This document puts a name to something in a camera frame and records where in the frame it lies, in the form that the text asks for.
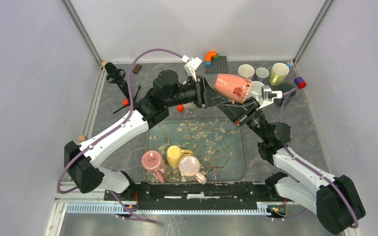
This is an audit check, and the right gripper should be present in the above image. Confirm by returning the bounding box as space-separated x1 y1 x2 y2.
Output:
218 96 269 142

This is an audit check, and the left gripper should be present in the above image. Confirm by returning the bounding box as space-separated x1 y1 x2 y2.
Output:
165 76 229 109

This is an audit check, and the cream and green mug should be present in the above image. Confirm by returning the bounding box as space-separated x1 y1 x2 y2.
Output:
183 102 197 109

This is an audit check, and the coral mug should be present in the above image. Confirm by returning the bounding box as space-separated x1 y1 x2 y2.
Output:
214 74 252 104

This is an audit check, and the light blue mug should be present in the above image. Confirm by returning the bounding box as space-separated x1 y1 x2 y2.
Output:
249 81 264 98

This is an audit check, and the light pink hexagonal mug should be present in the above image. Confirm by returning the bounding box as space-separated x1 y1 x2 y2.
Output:
237 64 255 80

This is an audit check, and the blue-grey square mug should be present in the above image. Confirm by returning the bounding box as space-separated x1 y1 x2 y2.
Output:
255 67 270 83

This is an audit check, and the dark teal mug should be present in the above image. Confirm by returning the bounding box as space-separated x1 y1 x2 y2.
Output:
274 82 296 106

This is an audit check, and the yellow-green hexagonal mug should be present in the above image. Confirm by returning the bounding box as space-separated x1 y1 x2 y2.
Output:
269 62 290 87

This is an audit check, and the pale pink mug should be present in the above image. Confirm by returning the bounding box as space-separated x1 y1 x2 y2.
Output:
178 155 207 184

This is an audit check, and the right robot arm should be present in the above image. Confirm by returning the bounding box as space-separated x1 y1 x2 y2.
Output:
218 98 366 235

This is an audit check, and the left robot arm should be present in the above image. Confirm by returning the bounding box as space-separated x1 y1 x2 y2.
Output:
64 70 227 200

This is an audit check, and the yellow mug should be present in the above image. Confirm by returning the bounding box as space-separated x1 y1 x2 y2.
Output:
166 145 193 168

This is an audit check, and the red-pink mug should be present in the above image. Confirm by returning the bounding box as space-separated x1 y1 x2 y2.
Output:
141 150 166 183

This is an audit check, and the grey lego baseplate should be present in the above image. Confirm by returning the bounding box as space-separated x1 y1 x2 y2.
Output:
205 56 229 74

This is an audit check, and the red cube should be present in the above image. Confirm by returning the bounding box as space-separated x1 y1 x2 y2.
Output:
177 105 185 113

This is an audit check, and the floral teal tray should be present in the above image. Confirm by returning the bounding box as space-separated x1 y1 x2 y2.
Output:
146 119 246 182

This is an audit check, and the orange curved block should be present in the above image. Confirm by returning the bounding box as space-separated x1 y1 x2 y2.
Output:
205 51 217 61

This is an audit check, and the purple and red block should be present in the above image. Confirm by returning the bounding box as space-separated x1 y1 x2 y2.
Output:
294 77 307 89

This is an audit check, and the brown block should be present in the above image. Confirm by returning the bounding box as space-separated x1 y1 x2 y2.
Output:
132 64 142 74

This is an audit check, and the black microphone tripod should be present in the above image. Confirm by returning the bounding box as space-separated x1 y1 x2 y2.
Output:
103 62 130 114

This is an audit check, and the tan cube at left edge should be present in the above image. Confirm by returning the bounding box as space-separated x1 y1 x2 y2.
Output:
78 134 87 143

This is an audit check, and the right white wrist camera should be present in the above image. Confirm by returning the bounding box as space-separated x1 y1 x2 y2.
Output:
259 86 283 109

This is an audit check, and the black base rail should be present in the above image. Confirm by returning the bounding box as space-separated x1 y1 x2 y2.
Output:
104 181 291 210

